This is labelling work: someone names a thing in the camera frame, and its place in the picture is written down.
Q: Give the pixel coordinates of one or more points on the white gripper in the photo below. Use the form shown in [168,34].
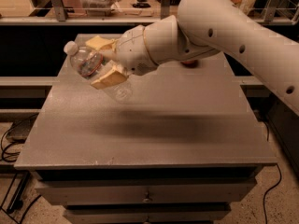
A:
[133,50]

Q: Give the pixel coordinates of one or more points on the grey drawer cabinet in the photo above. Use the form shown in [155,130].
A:
[179,125]

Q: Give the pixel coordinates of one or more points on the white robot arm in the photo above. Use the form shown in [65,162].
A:
[202,28]

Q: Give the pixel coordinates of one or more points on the lower grey drawer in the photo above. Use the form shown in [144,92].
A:
[147,214]

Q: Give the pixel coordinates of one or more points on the red apple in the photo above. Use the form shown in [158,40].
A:
[190,63]

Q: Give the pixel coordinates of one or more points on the grey drawer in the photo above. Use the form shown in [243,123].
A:
[147,214]
[114,192]

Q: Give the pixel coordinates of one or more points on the black power adapter box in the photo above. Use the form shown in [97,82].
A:
[19,131]

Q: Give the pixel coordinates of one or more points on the upper grey drawer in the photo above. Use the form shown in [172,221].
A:
[114,192]

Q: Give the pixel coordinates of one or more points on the clear plastic container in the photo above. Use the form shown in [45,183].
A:
[98,7]

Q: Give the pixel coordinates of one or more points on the yellow sponge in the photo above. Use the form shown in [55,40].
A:
[93,42]

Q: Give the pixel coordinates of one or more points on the clear plastic water bottle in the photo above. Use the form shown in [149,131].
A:
[91,64]

